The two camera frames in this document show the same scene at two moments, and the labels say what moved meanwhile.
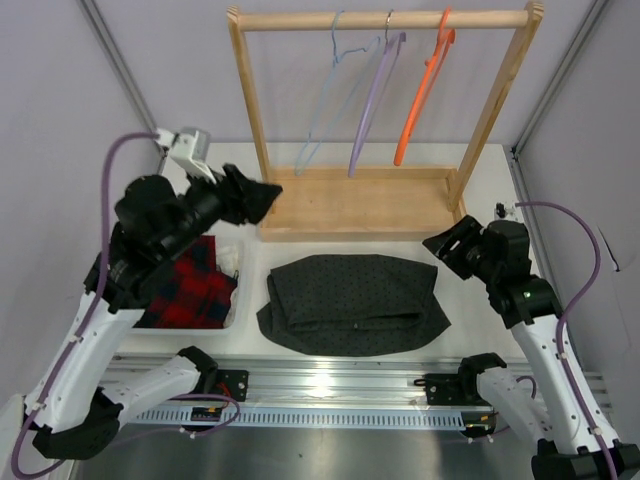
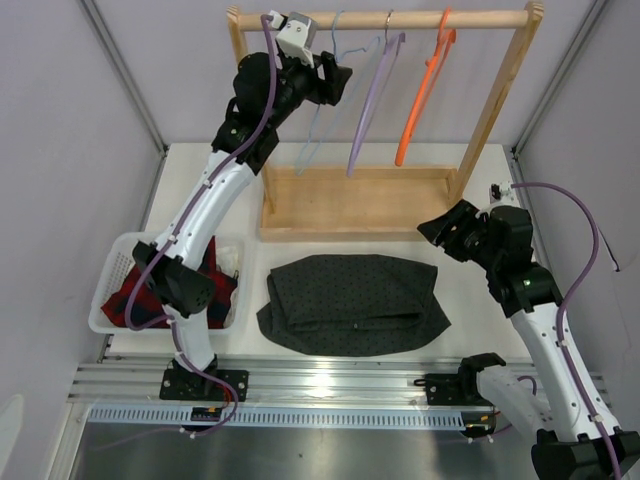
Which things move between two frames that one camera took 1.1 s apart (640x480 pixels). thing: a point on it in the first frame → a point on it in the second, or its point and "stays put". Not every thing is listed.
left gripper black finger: (255, 198) → (329, 89)
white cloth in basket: (229, 257) stays put
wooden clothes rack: (377, 204) stays put
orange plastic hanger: (432, 69) stays put
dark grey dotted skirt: (352, 305) stays put
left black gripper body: (205, 207) → (298, 82)
